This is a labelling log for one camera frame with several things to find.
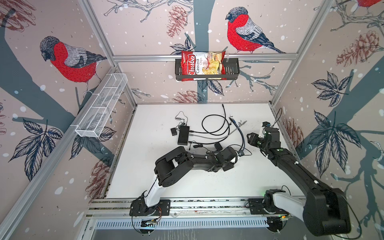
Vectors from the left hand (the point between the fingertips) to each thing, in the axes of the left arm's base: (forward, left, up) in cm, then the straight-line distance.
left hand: (231, 159), depth 88 cm
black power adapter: (+20, +37, +1) cm, 42 cm away
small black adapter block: (+9, +7, -1) cm, 12 cm away
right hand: (+9, -10, +10) cm, 17 cm away
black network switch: (+15, +30, 0) cm, 34 cm away
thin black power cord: (+31, +33, +1) cm, 45 cm away
